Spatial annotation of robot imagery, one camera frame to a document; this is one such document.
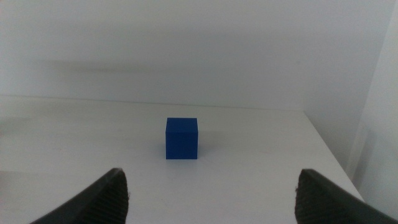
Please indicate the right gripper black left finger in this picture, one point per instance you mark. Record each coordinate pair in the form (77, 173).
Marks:
(102, 202)

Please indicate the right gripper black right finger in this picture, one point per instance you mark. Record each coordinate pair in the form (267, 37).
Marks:
(320, 202)

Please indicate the blue cube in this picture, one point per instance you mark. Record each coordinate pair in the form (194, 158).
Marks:
(181, 140)

